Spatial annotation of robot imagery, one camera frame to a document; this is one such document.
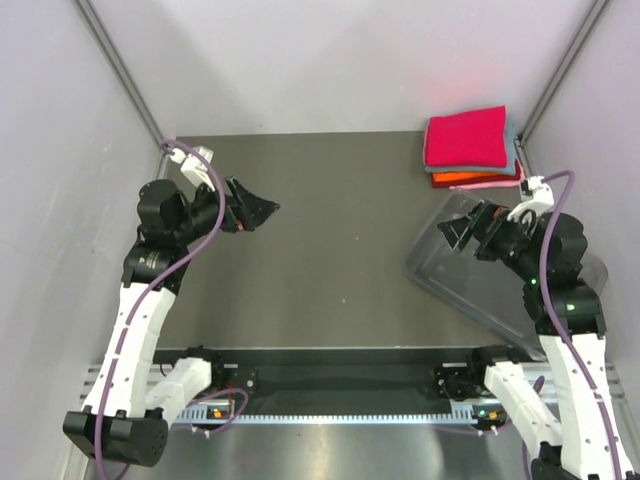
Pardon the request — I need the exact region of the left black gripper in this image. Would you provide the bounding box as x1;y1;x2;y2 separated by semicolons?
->
172;175;279;245

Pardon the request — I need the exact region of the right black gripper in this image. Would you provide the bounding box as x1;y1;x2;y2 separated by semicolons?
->
436;198;543;280

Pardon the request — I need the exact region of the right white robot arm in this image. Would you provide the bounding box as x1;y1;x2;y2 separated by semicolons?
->
437;201;639;479

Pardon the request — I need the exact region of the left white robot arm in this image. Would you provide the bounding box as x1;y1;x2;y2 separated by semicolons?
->
63;177;280;467

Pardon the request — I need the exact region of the folded orange t shirt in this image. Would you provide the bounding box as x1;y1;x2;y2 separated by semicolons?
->
431;171;505;184

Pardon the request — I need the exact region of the clear plastic bin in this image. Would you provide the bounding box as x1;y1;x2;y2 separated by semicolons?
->
405;190;608;358

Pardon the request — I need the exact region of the folded dark red t shirt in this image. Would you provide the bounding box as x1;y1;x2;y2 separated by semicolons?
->
430;164;524;189

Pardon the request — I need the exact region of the folded pink t shirt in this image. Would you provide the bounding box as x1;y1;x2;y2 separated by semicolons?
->
449;180;521;190

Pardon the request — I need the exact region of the folded blue t shirt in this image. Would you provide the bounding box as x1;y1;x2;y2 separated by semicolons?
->
423;113;519;176

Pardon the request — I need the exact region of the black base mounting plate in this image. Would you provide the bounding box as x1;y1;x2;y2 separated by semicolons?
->
153;345;531;400

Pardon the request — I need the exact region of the slotted grey cable duct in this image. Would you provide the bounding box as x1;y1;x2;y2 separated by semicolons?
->
173;401;507;427

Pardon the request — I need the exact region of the left aluminium frame post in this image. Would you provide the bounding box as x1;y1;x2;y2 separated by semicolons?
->
71;0;165;155

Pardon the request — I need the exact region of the aluminium frame post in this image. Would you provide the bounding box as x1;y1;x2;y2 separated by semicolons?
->
71;0;165;155
519;0;613;147

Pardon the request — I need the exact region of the right aluminium frame post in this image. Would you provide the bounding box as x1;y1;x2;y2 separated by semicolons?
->
519;0;613;147

